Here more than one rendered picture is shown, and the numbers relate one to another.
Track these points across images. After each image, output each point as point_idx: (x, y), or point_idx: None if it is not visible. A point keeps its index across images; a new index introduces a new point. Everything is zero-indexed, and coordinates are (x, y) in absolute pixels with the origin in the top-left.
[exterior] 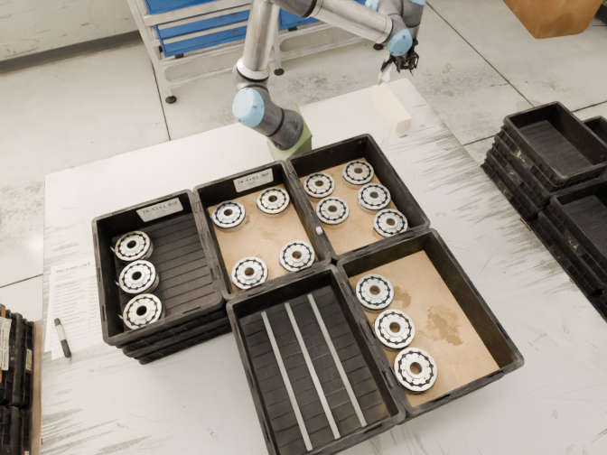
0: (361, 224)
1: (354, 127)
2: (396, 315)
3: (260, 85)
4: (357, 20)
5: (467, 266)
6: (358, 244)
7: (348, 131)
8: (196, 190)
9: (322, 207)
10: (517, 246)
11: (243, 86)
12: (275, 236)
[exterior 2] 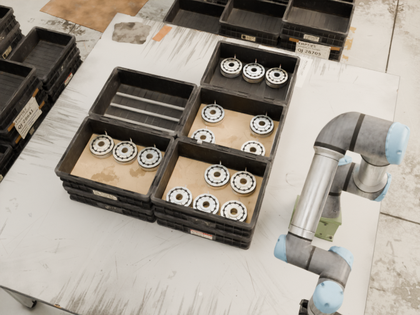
0: (195, 189)
1: (307, 290)
2: (129, 156)
3: (350, 176)
4: (301, 192)
5: (125, 252)
6: (185, 177)
7: (307, 282)
8: (282, 105)
9: (223, 171)
10: (105, 298)
11: (356, 164)
12: (229, 142)
